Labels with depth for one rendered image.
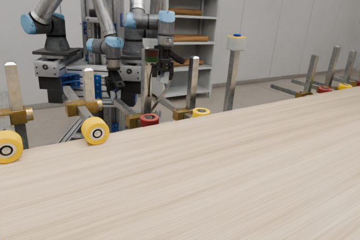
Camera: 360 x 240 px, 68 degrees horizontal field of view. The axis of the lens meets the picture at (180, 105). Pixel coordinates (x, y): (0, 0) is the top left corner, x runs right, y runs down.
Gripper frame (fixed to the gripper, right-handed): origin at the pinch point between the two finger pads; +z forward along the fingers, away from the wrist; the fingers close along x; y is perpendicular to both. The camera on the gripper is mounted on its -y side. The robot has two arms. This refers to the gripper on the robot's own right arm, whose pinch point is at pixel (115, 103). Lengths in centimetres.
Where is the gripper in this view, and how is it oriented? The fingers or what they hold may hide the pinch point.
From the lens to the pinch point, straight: 150.9
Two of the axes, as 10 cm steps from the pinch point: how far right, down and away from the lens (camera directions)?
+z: -0.6, 9.4, 3.4
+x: -8.5, 1.3, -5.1
